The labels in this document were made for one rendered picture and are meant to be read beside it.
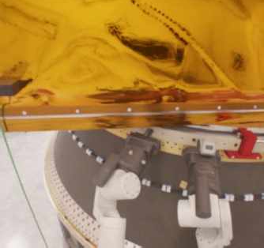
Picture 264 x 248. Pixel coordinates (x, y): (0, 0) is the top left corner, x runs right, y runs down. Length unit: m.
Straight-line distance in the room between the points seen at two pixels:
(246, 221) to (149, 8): 0.82
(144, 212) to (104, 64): 0.60
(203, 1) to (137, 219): 0.79
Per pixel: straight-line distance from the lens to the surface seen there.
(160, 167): 0.74
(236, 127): 0.72
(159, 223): 0.82
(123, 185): 0.46
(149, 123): 0.59
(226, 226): 0.50
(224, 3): 0.54
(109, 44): 0.45
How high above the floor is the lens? 2.04
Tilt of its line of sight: 26 degrees down
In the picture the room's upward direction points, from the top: 3 degrees clockwise
